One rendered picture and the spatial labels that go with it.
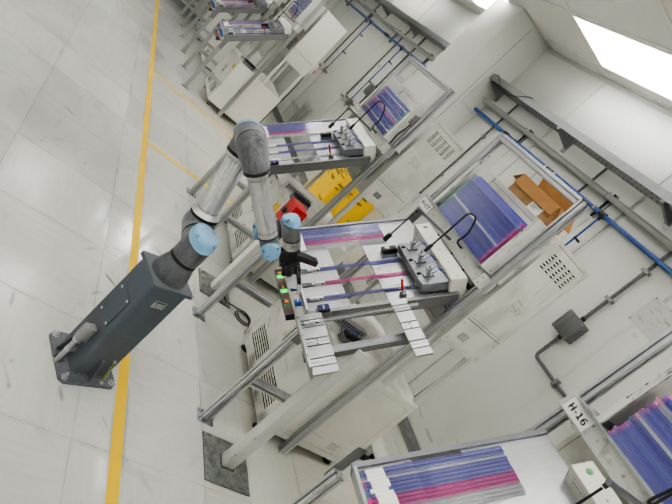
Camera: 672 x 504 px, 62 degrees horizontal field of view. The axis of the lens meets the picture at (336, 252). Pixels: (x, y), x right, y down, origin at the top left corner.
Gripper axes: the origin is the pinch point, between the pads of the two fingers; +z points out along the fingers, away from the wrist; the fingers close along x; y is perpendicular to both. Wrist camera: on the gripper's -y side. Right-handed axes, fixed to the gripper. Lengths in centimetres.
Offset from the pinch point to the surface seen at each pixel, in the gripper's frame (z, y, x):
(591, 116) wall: 14, -279, -190
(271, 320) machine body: 62, 7, -49
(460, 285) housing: 6, -74, 8
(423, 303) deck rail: 12, -56, 10
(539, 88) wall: 16, -277, -267
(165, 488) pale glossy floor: 46, 62, 56
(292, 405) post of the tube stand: 35, 9, 36
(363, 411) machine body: 80, -32, 10
